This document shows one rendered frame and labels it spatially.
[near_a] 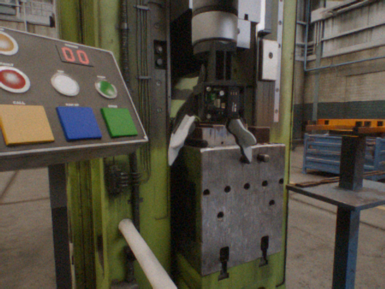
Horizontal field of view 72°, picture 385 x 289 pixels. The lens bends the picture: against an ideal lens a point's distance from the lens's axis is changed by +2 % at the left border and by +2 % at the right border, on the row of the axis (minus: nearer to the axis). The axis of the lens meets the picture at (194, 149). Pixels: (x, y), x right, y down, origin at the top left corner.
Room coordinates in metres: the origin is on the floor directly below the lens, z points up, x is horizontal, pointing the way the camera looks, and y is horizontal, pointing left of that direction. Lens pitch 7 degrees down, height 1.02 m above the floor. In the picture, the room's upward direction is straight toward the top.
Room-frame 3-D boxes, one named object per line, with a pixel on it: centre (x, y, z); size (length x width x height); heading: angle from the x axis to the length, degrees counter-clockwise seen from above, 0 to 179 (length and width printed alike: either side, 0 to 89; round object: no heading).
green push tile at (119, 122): (0.63, 0.18, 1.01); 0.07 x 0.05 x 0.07; 143
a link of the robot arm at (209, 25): (0.45, -0.04, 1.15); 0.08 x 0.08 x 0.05
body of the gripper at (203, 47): (0.45, -0.04, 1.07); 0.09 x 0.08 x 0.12; 13
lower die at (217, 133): (1.15, -0.02, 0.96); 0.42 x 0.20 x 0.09; 28
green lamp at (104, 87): (0.66, 0.22, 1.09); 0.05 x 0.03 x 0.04; 118
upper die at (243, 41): (1.15, -0.02, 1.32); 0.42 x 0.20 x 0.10; 28
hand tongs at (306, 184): (1.18, -0.69, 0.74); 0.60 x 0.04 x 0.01; 117
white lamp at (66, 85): (0.58, 0.28, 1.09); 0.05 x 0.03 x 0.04; 118
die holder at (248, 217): (1.19, -0.06, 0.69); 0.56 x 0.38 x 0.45; 28
